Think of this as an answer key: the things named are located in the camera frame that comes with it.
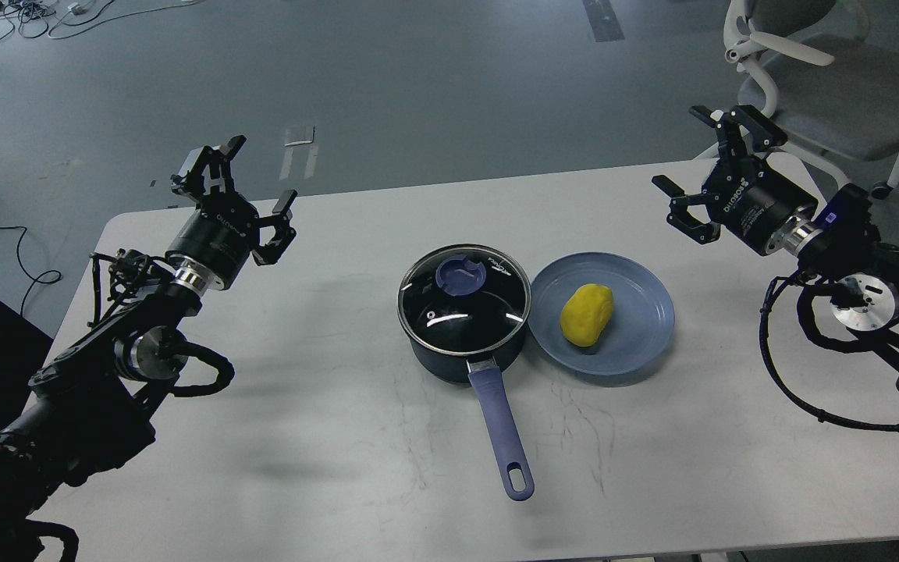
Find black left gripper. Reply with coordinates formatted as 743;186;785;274
165;135;297;290

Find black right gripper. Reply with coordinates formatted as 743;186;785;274
652;105;818;256

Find yellow potato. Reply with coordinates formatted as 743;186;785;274
559;283;615;348

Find glass lid with blue knob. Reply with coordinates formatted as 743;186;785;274
396;244;531;356

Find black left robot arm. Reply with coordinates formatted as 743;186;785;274
0;135;297;561

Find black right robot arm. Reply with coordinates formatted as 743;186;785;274
652;105;899;433

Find white grey office chair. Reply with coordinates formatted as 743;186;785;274
722;1;899;200

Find blue plate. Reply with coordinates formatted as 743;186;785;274
528;252;675;386

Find dark blue saucepan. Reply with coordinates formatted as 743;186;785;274
397;244;536;502

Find black floor cable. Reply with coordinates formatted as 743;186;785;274
0;177;63;317

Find tangled cables on floor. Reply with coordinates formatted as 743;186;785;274
0;0;201;49

